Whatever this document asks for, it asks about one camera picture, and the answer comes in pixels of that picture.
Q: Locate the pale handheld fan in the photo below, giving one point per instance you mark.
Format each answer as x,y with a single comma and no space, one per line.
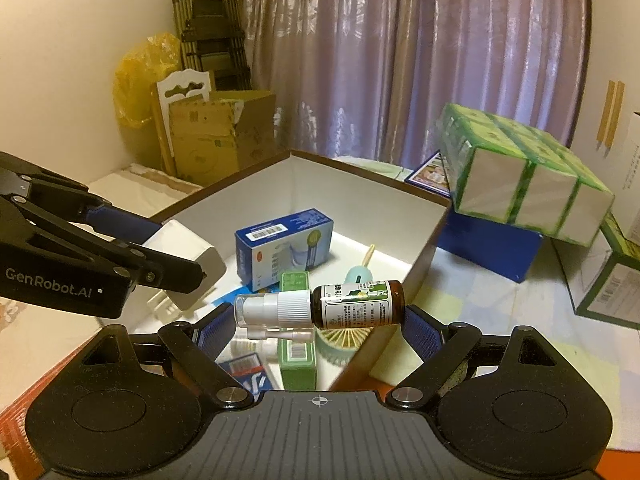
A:
357,277

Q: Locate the green carton box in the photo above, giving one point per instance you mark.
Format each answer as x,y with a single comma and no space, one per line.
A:
297,365

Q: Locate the yellow plastic bag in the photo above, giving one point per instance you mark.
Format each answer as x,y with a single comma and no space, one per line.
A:
135,80

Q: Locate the pale checkered bed sheet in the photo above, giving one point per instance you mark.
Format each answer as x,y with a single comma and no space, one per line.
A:
500,310

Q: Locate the white blanket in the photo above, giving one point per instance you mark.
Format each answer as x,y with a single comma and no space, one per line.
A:
30,330

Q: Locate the white product box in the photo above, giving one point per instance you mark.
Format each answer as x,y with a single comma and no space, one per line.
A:
625,160

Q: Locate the blue white carton box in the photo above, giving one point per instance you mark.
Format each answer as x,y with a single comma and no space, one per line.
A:
280,255

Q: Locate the green white tissue pack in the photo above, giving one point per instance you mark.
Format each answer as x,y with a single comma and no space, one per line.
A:
525,185

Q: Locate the brown cardboard box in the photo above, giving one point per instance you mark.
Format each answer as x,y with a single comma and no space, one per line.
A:
215,135

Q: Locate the dark folding cart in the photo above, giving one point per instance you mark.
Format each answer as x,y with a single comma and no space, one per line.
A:
215,35

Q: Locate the brown spray bottle white cap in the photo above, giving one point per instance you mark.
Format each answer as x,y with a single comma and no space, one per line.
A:
350,305

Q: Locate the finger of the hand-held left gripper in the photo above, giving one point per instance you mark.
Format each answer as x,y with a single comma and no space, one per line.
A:
170,272
115,220

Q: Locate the brown storage box white inside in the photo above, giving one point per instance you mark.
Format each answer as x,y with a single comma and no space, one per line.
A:
430,245

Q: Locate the pink curtain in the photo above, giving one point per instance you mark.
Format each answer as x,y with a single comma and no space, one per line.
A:
400,60

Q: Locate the dark green carton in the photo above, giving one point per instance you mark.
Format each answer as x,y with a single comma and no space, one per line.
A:
610,285

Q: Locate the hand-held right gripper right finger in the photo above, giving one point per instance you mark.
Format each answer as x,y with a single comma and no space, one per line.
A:
420,330

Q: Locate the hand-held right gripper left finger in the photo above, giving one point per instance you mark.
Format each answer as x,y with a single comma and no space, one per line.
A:
215,331

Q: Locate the red printed cardboard sheet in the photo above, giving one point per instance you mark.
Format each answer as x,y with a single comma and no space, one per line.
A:
15,425

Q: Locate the white charger adapter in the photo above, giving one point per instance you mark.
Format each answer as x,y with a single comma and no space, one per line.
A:
180,235

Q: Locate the blue white tube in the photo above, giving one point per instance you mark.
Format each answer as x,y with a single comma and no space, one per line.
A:
245,367

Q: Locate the large blue box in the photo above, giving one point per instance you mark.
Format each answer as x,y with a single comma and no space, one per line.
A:
490,250

